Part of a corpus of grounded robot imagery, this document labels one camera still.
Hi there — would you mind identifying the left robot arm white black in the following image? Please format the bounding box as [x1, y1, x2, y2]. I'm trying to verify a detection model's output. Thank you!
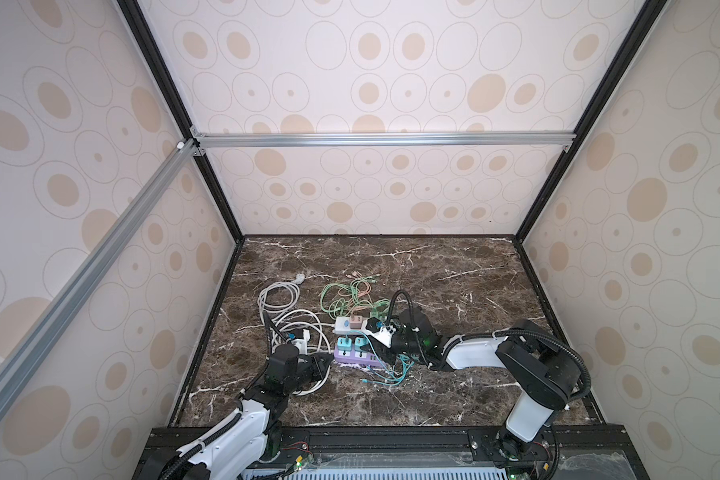
[138, 343, 334, 479]

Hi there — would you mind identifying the pink charger plug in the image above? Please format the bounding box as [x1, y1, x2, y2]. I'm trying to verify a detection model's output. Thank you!
[348, 315, 364, 331]

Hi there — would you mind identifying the white power cord coil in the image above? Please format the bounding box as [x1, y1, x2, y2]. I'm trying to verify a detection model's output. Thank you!
[256, 274, 337, 398]

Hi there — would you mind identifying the teal charger plug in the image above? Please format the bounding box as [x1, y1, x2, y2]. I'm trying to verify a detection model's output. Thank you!
[354, 337, 369, 351]
[336, 337, 354, 355]

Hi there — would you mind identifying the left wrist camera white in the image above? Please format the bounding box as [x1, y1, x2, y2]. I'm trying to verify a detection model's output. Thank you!
[287, 329, 311, 355]

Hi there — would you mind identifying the silver aluminium rail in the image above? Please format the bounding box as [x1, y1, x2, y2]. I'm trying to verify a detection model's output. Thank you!
[196, 131, 576, 149]
[0, 139, 198, 451]

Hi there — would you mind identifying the purple power strip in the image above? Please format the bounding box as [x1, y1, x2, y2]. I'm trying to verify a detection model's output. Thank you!
[333, 347, 386, 369]

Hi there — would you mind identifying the silver aluminium rail left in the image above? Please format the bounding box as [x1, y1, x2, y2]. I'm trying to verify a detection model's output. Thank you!
[0, 139, 198, 451]

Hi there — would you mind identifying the pink charger cable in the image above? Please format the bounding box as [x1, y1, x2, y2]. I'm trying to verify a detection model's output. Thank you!
[344, 274, 376, 316]

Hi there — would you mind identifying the green teal cable bundle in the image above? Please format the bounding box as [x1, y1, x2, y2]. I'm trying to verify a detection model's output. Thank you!
[319, 274, 415, 388]

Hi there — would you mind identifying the white blue power strip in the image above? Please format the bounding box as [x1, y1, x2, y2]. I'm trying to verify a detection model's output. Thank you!
[333, 315, 371, 335]

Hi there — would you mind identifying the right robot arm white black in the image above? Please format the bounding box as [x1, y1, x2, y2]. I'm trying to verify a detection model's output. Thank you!
[361, 290, 592, 465]

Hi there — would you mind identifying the silver aluminium rail back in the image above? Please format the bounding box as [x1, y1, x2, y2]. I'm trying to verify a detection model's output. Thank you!
[196, 131, 576, 149]

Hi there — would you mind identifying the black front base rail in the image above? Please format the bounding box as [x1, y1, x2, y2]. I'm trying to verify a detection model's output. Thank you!
[133, 424, 650, 480]

